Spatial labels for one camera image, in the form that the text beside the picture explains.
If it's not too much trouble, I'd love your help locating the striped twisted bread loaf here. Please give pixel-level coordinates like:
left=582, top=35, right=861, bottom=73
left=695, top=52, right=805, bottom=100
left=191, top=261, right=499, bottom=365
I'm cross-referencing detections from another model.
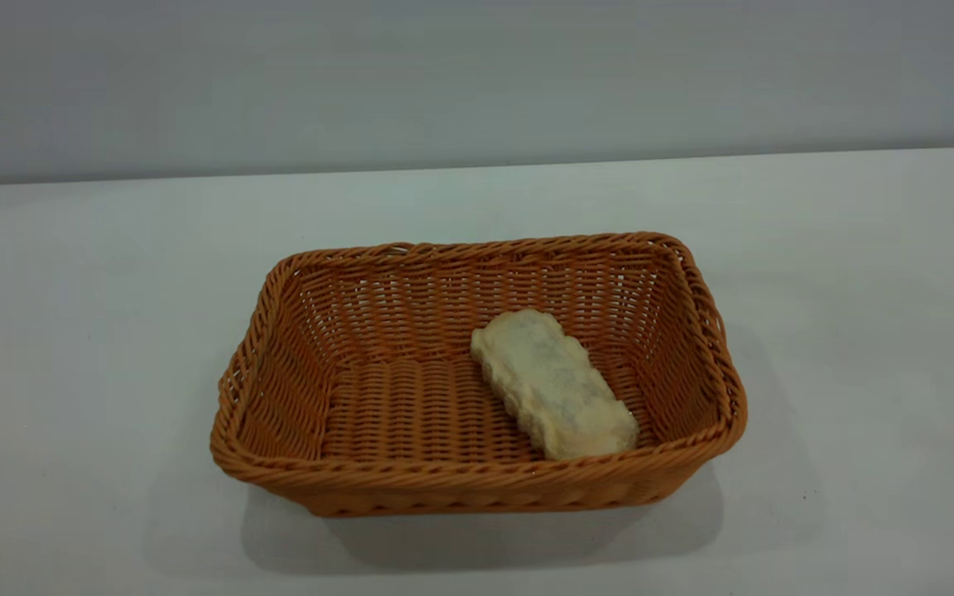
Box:
left=470, top=309, right=640, bottom=462

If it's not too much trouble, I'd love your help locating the orange woven wicker basket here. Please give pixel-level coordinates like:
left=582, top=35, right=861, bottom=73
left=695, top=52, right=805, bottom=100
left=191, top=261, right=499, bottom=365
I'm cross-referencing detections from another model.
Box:
left=210, top=232, right=749, bottom=518

